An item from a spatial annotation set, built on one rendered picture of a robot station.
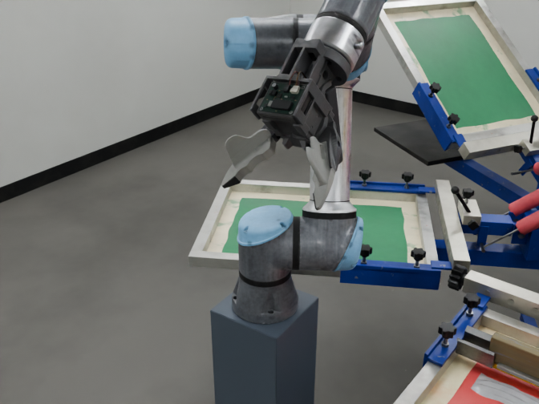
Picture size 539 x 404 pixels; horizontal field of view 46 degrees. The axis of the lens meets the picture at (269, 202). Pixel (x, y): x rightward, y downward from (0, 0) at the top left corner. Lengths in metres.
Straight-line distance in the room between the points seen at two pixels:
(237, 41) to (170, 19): 4.62
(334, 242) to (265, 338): 0.26
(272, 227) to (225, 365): 0.39
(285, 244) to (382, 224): 1.03
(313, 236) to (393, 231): 0.98
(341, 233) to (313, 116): 0.57
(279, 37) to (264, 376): 0.80
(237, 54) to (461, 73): 2.04
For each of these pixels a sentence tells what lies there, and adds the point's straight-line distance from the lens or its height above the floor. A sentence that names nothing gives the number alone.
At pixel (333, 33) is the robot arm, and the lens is 0.84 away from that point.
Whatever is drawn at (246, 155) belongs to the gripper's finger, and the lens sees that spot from 0.83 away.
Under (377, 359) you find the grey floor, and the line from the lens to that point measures 3.19.
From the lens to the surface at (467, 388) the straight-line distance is 1.69.
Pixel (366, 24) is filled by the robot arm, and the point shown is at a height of 1.90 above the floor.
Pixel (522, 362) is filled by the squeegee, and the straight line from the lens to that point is 1.70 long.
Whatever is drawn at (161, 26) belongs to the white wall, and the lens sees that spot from 5.51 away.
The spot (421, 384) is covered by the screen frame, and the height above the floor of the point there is 0.99.
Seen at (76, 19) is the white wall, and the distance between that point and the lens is 4.96.
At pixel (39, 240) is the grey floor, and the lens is 4.30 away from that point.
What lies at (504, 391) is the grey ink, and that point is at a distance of 1.71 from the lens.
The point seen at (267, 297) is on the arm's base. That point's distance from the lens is 1.39.
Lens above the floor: 2.08
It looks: 27 degrees down
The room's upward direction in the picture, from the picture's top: straight up
